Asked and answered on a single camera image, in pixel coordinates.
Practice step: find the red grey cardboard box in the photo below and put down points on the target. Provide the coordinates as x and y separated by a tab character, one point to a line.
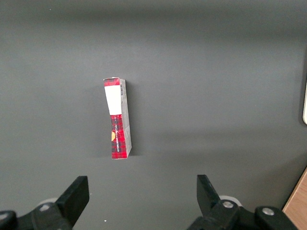
117	139

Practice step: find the oak wooden drawer cabinet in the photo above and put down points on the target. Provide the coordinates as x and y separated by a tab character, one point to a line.
297	206

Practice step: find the grey table cover mat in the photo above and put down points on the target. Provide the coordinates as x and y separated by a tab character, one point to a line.
216	72

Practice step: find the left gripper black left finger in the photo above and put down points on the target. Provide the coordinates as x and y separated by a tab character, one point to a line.
60	215

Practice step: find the beige rectangular tray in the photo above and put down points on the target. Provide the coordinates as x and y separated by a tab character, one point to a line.
305	107

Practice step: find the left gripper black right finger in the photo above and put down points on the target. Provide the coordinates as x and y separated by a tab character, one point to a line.
216	215

